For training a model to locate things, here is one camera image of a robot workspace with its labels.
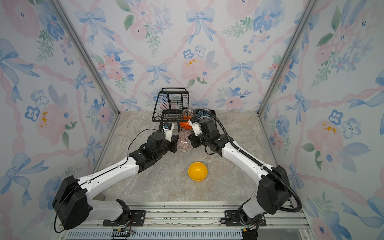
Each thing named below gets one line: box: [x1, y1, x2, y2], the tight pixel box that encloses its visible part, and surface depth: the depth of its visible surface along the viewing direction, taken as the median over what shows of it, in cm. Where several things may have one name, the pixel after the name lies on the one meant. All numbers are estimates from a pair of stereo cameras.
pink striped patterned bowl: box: [175, 129, 193, 152], surface depth 82 cm
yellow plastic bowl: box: [188, 161, 208, 182], surface depth 88 cm
